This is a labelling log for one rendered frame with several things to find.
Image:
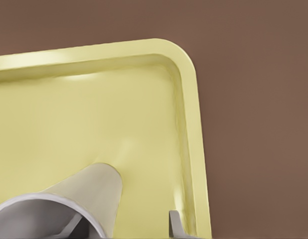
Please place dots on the white IKEA cup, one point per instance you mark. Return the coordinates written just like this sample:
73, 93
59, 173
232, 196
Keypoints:
94, 189

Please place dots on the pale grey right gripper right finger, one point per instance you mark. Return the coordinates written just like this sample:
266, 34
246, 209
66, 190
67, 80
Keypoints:
176, 227

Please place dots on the pale yellow tray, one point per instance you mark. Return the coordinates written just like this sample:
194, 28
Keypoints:
81, 112

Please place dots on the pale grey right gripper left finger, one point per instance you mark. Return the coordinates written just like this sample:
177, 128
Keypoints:
68, 229

